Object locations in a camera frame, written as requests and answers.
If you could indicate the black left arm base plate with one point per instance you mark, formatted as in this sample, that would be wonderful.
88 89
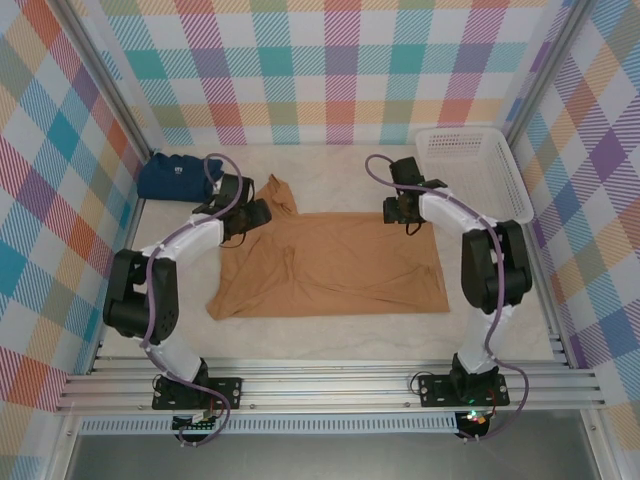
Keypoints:
227 392

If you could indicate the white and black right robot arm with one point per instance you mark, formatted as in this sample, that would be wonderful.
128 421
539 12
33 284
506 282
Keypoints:
510 270

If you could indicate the folded navy blue t-shirt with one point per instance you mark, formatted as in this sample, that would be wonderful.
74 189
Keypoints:
165 180

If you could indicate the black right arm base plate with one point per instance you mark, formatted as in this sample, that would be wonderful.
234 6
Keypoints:
432 390

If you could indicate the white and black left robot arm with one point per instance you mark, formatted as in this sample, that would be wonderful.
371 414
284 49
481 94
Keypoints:
135 300

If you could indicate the aluminium table side rail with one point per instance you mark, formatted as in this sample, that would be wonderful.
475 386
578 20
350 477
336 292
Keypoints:
547 300
131 225

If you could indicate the aluminium frame post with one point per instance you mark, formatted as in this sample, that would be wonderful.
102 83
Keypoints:
106 75
545 75

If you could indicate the aluminium mounting rail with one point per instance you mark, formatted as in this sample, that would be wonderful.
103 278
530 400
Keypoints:
325 390

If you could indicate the tan t-shirt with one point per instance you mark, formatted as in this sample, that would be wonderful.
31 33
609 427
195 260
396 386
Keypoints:
350 260

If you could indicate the white plastic mesh basket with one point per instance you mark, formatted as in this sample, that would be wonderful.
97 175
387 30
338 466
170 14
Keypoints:
470 180

